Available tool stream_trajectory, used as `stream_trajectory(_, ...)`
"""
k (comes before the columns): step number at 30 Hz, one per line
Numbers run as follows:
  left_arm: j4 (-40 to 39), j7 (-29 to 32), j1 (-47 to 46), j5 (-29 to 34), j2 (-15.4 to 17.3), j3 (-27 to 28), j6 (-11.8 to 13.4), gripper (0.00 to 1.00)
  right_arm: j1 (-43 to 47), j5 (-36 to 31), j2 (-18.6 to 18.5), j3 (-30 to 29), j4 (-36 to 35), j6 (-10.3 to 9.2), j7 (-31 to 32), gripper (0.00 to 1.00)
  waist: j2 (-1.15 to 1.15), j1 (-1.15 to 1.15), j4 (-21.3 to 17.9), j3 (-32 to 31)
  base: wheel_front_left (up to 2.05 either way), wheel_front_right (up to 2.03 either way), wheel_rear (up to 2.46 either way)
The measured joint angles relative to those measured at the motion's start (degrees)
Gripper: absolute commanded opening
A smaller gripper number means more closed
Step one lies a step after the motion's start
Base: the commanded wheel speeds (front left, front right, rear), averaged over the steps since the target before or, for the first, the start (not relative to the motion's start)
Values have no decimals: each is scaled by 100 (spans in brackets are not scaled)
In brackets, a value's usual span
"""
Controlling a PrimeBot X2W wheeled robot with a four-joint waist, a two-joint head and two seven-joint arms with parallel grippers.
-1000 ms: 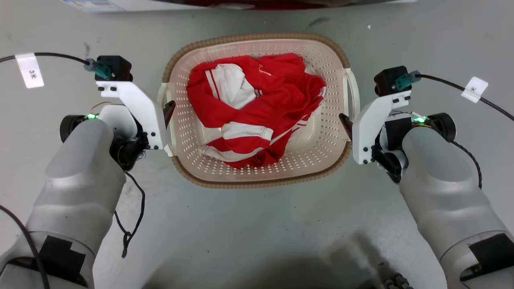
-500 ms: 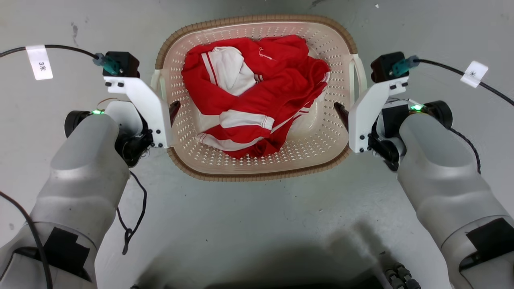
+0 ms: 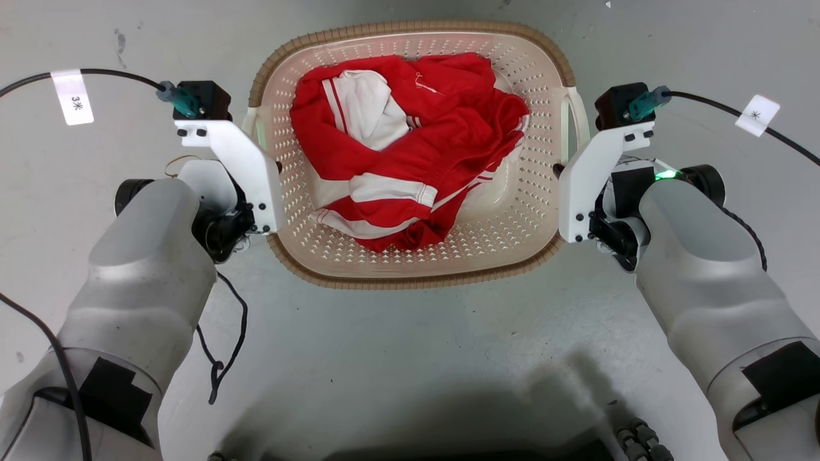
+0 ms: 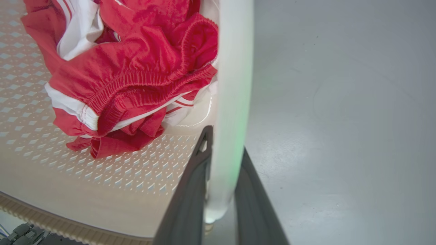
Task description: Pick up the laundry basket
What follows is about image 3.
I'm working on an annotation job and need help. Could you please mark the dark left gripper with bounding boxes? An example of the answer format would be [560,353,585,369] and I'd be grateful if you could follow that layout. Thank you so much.
[192,161,283,264]

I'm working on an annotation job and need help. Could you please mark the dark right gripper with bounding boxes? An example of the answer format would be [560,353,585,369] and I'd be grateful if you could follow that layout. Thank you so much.
[552,163,655,273]

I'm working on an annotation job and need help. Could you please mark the beige perforated laundry basket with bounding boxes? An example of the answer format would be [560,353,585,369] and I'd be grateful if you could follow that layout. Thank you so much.
[247,19,591,291]

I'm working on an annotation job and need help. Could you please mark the red and white garment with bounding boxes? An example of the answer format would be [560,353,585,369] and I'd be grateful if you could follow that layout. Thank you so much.
[290,53,531,254]

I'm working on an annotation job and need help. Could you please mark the white left camera mount bracket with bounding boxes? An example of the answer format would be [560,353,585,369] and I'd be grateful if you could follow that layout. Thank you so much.
[174,119,286,235]

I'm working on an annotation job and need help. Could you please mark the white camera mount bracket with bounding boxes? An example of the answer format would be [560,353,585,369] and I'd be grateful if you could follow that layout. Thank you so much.
[558,122,655,245]
[174,119,286,235]

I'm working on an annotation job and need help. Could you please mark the white right camera mount bracket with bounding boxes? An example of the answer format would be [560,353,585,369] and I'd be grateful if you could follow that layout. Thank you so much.
[558,122,655,245]

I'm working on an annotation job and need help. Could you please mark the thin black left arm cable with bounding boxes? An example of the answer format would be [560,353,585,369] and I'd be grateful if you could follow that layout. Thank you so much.
[195,271,249,406]

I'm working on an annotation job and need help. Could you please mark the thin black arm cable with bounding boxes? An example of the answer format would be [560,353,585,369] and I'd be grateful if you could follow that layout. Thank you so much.
[720,205,769,273]
[195,271,249,406]

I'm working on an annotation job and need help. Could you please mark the black right camera cable teal plug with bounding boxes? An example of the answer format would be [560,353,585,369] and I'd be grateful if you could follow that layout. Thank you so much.
[627,85,820,168]

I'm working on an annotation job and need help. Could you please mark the black camera cable teal plug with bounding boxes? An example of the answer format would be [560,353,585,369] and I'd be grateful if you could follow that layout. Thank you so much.
[627,85,820,168]
[0,67,201,120]

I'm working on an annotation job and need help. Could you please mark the black left camera cable teal plug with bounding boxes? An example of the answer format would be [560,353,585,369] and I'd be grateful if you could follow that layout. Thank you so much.
[0,67,201,120]

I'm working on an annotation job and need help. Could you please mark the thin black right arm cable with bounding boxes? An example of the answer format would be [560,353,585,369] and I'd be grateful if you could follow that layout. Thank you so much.
[720,205,769,273]

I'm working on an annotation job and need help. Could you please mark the white paper cable tag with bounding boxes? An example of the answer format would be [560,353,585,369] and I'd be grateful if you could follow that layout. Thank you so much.
[734,94,782,138]
[51,69,95,127]

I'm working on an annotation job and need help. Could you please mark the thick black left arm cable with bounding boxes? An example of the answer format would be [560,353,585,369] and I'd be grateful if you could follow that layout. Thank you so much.
[0,291,94,461]

